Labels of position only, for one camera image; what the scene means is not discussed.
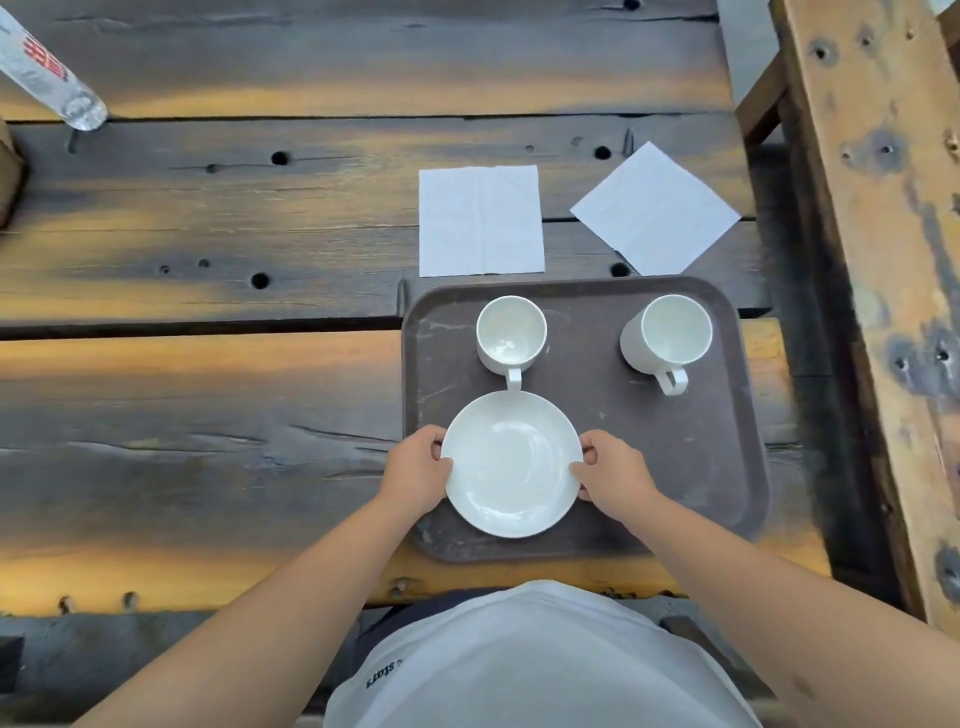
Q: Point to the person's left hand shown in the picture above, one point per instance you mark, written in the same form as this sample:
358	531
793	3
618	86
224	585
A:
410	471

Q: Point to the person's right hand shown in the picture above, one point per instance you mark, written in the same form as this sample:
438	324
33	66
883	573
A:
615	476

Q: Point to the person's left thumb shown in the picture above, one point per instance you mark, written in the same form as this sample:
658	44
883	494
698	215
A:
443	466

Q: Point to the person's right thumb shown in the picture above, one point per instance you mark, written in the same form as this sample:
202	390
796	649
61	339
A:
580	474

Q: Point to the white round plate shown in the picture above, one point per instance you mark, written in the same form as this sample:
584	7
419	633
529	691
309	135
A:
512	463

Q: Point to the person's right forearm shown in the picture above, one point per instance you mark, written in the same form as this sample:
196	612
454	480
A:
787	622

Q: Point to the person's left forearm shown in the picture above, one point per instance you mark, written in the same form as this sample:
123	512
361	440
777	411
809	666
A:
247	611

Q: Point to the brown plastic tray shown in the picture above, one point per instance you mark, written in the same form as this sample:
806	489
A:
675	450

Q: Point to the white mug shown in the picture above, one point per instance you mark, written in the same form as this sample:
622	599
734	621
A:
511	335
664	337

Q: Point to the person's white shirt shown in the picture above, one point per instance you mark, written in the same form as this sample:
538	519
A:
536	664

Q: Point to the white paper napkin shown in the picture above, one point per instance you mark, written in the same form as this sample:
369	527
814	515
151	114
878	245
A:
655	208
481	220

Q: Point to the wooden bench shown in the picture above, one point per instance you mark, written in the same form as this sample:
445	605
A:
870	262

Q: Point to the clear plastic water bottle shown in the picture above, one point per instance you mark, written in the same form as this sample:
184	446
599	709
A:
46	71

